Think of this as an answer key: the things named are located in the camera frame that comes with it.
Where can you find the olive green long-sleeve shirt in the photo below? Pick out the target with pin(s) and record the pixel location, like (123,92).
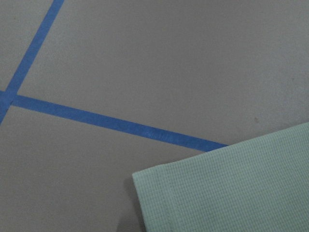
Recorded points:
(259,185)

